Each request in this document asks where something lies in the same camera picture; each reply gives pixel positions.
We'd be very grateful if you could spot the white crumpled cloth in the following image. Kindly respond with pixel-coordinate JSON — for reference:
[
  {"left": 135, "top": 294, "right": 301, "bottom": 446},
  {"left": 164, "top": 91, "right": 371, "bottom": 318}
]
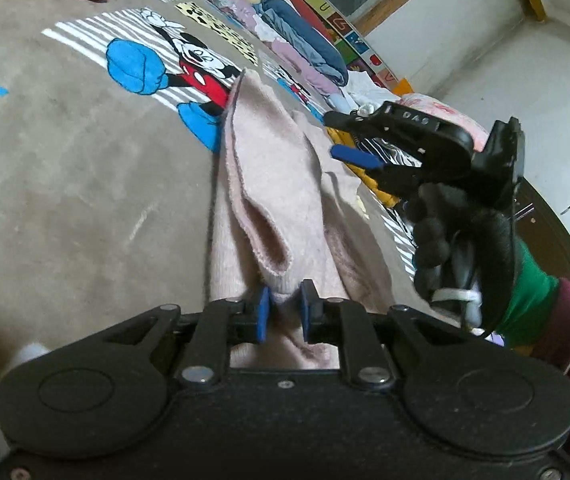
[{"left": 337, "top": 72, "right": 401, "bottom": 117}]

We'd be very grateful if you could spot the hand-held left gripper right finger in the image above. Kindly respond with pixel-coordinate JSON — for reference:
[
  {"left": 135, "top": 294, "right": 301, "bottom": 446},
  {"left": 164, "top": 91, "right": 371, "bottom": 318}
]
[{"left": 299, "top": 280, "right": 486, "bottom": 391}]

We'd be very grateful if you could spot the blue folded quilt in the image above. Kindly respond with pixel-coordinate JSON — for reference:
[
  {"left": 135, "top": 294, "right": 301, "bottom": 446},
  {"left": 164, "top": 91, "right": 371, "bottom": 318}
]
[{"left": 260, "top": 0, "right": 350, "bottom": 87}]

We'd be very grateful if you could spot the colourful letter headboard mat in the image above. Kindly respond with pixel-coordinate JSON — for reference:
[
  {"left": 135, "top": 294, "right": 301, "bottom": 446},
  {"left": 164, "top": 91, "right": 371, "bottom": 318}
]
[{"left": 252, "top": 0, "right": 401, "bottom": 87}]

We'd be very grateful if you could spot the black striped folded garment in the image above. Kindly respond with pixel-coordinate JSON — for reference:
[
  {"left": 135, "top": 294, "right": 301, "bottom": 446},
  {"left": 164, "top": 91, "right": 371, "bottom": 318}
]
[{"left": 350, "top": 132, "right": 428, "bottom": 171}]

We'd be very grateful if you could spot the pink folded quilt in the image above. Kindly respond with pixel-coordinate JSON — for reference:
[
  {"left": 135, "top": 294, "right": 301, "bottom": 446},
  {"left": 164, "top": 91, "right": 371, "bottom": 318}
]
[{"left": 400, "top": 92, "right": 491, "bottom": 153}]

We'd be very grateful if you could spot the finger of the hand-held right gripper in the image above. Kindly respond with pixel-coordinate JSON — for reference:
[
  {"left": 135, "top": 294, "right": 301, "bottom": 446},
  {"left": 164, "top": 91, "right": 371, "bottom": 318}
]
[
  {"left": 331, "top": 145, "right": 431, "bottom": 196},
  {"left": 323, "top": 101, "right": 441, "bottom": 163}
]

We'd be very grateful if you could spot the mustard yellow folded garment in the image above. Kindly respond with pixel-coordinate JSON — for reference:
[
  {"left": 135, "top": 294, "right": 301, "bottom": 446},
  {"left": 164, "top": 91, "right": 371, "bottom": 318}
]
[{"left": 327, "top": 127, "right": 401, "bottom": 208}]

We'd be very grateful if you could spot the dark wooden bed frame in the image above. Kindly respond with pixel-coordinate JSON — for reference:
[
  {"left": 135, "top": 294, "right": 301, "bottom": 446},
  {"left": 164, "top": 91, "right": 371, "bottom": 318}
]
[{"left": 515, "top": 175, "right": 570, "bottom": 311}]

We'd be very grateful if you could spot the pink knit sweater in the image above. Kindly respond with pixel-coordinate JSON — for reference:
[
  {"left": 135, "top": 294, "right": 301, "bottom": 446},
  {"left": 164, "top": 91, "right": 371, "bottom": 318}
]
[{"left": 207, "top": 67, "right": 396, "bottom": 371}]

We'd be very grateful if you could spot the person's right hand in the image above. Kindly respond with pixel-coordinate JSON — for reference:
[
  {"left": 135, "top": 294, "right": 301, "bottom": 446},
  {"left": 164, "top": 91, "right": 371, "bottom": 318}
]
[{"left": 405, "top": 182, "right": 522, "bottom": 335}]

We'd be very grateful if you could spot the cartoon printed blanket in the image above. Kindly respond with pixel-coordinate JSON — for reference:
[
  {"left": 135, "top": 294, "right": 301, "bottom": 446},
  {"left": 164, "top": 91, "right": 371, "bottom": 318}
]
[{"left": 0, "top": 0, "right": 446, "bottom": 466}]

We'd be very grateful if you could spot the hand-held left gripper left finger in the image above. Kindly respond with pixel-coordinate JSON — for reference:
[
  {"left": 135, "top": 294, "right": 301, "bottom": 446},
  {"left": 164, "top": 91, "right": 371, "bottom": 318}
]
[{"left": 85, "top": 287, "right": 272, "bottom": 390}]

